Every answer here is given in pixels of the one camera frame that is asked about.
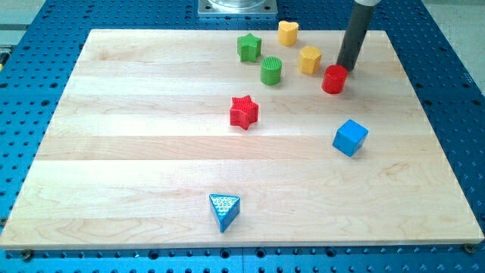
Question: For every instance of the red star block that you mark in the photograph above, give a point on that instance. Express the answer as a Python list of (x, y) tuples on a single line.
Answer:
[(243, 112)]

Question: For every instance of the blue triangle block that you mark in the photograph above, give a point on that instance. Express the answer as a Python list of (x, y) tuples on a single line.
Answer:
[(225, 209)]

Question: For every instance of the green cylinder block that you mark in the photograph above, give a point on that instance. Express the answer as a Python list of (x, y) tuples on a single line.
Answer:
[(271, 70)]

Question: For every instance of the light wooden board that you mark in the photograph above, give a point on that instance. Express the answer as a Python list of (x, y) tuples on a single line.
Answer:
[(141, 137)]

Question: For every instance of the green star block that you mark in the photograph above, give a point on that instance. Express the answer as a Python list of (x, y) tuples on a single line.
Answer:
[(248, 47)]

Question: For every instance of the blue cube block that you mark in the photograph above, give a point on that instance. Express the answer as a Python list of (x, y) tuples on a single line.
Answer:
[(350, 137)]

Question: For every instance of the red cylinder block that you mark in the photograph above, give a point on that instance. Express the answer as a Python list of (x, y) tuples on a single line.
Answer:
[(334, 79)]

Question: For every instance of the yellow heart block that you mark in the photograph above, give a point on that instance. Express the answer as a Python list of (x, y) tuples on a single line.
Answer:
[(287, 33)]

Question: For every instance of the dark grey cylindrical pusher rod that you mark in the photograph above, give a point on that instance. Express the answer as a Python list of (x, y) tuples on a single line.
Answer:
[(359, 22)]

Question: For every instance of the blue perforated metal table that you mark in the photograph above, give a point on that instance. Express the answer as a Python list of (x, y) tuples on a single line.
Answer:
[(435, 42)]

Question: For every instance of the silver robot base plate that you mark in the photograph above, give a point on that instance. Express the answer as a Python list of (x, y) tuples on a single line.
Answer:
[(236, 7)]

